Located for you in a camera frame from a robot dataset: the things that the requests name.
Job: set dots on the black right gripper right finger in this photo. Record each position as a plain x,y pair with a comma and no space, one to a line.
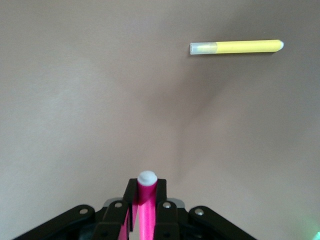
167,217

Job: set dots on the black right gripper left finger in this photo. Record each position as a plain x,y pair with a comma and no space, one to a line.
112,215

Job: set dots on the pink highlighter pen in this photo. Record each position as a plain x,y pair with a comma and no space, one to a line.
146,210

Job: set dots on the yellow highlighter pen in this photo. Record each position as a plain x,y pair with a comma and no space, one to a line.
245,46

